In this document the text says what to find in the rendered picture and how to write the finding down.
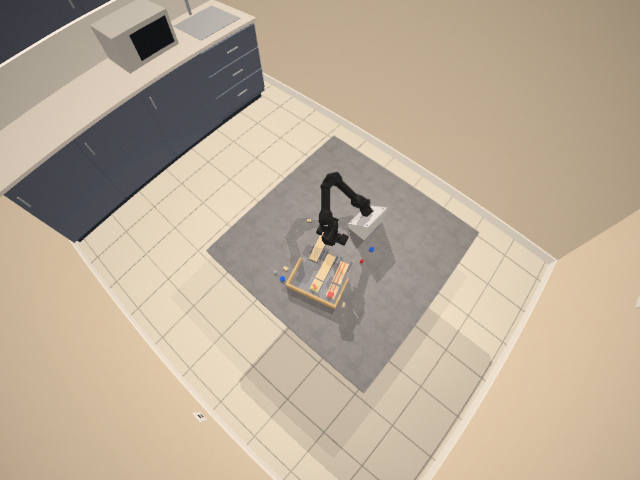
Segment pale yellow speckled strip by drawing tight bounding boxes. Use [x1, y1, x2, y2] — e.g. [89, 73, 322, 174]
[309, 232, 325, 262]

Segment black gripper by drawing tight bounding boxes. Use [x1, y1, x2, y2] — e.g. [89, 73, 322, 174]
[316, 225, 349, 246]

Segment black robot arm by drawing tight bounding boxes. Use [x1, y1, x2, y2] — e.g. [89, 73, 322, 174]
[318, 172, 375, 246]

